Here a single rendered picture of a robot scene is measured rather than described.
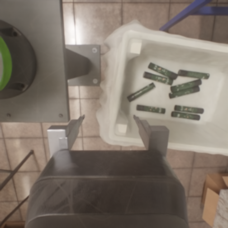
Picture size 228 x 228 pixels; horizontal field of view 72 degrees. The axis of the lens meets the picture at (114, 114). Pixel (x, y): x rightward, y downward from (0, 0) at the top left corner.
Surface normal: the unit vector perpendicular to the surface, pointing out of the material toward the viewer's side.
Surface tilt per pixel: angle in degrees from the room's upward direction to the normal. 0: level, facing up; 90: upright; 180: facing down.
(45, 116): 0
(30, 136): 0
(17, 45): 73
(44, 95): 0
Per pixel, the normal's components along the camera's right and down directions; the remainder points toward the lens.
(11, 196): 0.03, 0.28
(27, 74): 0.84, 0.42
